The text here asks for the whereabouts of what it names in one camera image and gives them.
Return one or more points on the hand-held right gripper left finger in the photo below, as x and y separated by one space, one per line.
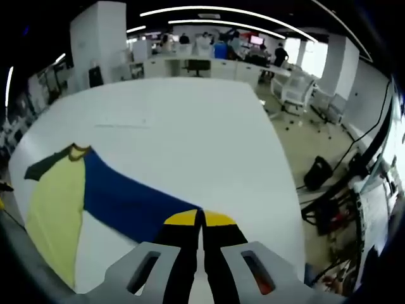
182 263

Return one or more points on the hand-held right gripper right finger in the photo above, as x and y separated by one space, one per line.
221 263

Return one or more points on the yellow blue grey garment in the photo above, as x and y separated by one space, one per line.
126 196

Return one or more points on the black floor bag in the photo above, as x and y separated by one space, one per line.
318 172

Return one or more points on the black upright case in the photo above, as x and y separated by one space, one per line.
95 77

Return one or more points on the white square pillar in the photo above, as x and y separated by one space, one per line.
98 41

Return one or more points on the white office chair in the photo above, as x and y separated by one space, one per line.
295 92

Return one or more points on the white counter row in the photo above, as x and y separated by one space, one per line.
158 68

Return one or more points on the black office chair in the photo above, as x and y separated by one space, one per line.
196 66

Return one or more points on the blue bin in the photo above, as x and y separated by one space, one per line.
220 50

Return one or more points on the long ceiling light strip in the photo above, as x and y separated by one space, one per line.
190 7
221 22

